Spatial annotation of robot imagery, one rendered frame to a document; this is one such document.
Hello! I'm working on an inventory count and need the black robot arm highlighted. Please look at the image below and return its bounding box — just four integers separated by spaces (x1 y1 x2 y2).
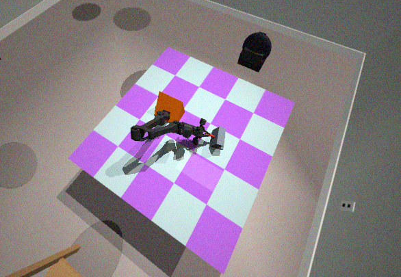
131 110 204 142

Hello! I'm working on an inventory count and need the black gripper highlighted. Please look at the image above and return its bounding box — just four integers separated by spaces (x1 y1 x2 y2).
191 118 210 145

